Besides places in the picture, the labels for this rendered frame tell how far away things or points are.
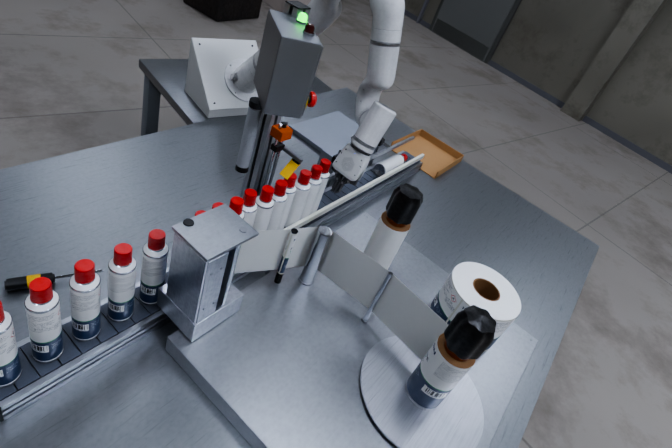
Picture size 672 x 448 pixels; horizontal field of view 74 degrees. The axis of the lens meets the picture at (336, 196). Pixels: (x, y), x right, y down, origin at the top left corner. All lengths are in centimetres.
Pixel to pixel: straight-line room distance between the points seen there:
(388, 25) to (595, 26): 620
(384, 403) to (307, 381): 18
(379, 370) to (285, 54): 76
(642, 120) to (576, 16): 170
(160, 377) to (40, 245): 48
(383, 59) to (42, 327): 106
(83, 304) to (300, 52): 67
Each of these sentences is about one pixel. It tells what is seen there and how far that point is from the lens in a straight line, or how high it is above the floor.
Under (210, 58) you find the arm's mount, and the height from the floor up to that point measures 101.
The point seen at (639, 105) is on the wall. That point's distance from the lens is 727.
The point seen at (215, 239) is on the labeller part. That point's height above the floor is 114.
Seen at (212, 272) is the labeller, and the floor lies 110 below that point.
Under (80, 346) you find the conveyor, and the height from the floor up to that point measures 88.
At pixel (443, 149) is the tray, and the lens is 234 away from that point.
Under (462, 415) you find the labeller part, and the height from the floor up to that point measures 89.
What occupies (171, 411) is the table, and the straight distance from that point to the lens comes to 107.
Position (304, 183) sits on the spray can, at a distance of 129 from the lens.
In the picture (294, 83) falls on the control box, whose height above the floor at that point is 137.
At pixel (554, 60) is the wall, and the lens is 761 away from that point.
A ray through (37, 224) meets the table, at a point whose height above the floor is 83.
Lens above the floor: 179
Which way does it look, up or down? 35 degrees down
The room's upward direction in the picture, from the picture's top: 21 degrees clockwise
